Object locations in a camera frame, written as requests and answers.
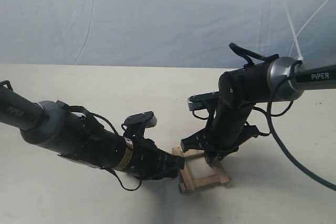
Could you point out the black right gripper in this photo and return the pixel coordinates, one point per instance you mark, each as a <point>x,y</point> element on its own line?
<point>220,140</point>

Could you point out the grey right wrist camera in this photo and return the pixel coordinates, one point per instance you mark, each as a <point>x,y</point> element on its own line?
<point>203,101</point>

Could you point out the wooden stick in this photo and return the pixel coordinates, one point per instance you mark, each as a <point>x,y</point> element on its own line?
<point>203,182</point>
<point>214,162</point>

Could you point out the wooden stick front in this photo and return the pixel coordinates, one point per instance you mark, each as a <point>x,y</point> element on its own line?
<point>203,182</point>

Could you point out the grey fabric backdrop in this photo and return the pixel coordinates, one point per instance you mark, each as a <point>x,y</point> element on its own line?
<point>161,33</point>

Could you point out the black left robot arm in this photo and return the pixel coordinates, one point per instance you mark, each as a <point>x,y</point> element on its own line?
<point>86,138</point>

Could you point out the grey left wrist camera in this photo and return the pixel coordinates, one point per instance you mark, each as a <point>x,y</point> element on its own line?
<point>148,118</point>

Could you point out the horizontal wood block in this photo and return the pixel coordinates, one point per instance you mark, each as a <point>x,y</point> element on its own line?
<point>189,154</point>

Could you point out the white zip tie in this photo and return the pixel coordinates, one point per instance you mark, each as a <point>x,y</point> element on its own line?
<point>294,35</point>

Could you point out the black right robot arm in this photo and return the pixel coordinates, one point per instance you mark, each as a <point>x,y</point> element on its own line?
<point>278,79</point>

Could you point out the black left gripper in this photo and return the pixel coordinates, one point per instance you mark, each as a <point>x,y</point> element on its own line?
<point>148,162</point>

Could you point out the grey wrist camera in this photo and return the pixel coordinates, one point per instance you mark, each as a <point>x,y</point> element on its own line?
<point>148,118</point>
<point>203,101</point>

